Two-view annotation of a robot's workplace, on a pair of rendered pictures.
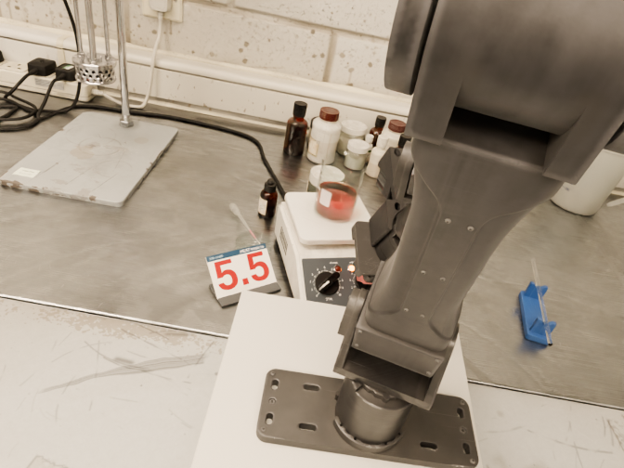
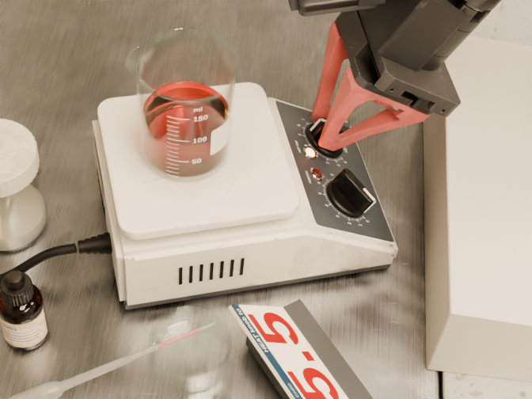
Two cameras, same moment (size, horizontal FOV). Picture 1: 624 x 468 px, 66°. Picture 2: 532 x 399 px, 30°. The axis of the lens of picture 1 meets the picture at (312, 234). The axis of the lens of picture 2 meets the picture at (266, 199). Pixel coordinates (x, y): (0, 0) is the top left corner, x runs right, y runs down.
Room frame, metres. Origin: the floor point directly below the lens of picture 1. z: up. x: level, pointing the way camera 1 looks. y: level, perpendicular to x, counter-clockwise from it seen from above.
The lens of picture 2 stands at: (0.52, 0.41, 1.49)
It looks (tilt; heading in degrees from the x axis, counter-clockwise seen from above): 51 degrees down; 272
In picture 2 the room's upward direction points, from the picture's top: 7 degrees clockwise
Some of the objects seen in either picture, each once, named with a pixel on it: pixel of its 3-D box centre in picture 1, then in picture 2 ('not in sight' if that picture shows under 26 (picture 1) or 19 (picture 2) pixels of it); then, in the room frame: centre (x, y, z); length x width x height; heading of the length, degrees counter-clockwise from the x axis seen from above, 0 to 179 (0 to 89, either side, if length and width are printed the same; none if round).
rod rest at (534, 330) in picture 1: (538, 310); not in sight; (0.55, -0.35, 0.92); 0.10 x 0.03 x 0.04; 172
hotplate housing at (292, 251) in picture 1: (330, 251); (229, 191); (0.56, -0.03, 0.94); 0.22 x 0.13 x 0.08; 21
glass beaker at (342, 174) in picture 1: (338, 188); (181, 109); (0.59, -0.02, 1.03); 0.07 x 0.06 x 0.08; 9
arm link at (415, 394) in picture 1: (391, 344); not in sight; (0.27, -0.08, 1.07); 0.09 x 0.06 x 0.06; 77
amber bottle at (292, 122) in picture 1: (296, 128); not in sight; (0.93, 0.08, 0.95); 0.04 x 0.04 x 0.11
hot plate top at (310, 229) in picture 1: (331, 216); (195, 156); (0.58, -0.02, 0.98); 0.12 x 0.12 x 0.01; 21
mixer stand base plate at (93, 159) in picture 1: (100, 152); not in sight; (0.75, 0.41, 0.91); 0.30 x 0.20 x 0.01; 2
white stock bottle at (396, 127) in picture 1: (391, 144); not in sight; (0.96, -0.13, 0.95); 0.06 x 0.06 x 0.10
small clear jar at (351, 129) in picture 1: (351, 138); not in sight; (0.98, -0.04, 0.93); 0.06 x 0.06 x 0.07
